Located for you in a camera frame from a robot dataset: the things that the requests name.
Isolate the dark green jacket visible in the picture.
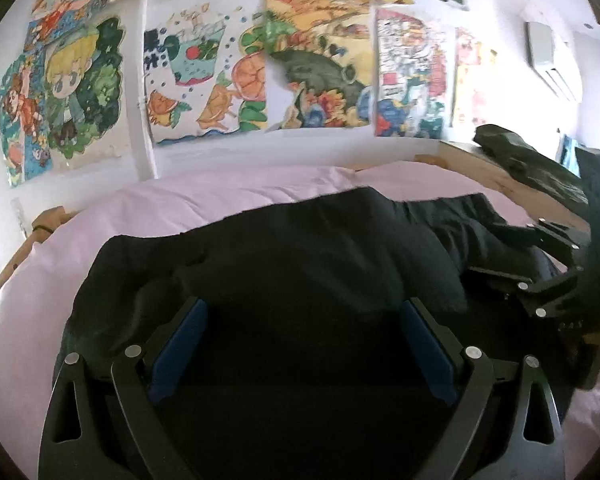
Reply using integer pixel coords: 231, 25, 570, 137
474, 124, 588, 218

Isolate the blue cloth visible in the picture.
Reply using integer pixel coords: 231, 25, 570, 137
558, 134, 580, 177

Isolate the orange juice drawing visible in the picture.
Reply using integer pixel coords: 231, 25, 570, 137
143, 0, 268, 145

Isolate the white wall pipe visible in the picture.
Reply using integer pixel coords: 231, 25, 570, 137
137, 0, 158, 181

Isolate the black puffer jacket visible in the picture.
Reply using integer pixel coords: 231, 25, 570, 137
51, 185, 596, 480

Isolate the autumn landscape drawing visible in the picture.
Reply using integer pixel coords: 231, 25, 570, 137
265, 0, 374, 129

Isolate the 2024 dragon drawing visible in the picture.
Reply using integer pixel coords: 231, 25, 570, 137
375, 6, 451, 140

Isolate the wooden bed frame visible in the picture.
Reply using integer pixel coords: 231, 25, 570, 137
0, 144, 588, 311

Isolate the blond boy drawing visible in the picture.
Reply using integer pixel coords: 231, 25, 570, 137
43, 15, 131, 171

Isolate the white air conditioner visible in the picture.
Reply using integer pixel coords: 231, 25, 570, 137
524, 22, 571, 98

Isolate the mermaid girl drawing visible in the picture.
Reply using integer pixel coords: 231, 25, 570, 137
0, 53, 53, 188

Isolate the pigs and chicks drawing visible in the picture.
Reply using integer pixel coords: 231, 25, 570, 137
452, 28, 498, 131

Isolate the pink bed sheet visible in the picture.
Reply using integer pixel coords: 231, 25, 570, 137
0, 160, 600, 480

